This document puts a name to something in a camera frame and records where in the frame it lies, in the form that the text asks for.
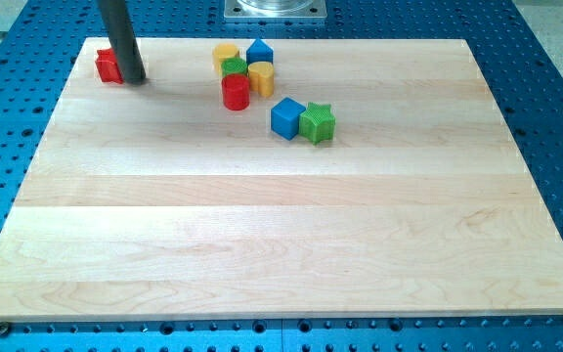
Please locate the yellow hexagon block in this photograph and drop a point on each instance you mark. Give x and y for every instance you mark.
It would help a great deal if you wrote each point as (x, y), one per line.
(221, 52)

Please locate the blue cube block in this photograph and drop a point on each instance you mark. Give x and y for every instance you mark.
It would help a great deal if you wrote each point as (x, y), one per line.
(285, 117)

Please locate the green star block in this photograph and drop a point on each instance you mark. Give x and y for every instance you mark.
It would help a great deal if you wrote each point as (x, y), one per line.
(317, 123)

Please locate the red cylinder block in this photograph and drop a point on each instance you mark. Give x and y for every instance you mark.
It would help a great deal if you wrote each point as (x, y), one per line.
(235, 91)

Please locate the green cylinder block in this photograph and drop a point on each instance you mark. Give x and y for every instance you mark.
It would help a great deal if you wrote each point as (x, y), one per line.
(235, 65)

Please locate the blue triangle block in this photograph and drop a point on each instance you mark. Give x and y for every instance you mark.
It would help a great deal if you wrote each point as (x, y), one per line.
(259, 51)

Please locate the light wooden board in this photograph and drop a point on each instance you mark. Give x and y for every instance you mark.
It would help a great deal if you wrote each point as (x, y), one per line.
(157, 203)

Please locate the red moon block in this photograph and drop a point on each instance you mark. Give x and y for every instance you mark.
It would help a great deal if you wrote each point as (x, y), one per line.
(107, 67)

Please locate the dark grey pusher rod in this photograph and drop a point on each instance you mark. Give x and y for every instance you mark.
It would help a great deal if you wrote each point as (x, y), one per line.
(122, 39)

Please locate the left board corner screw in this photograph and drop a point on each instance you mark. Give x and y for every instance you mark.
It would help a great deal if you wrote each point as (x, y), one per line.
(5, 328)

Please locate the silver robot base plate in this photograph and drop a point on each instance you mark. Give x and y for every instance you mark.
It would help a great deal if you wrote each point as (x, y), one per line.
(274, 9)

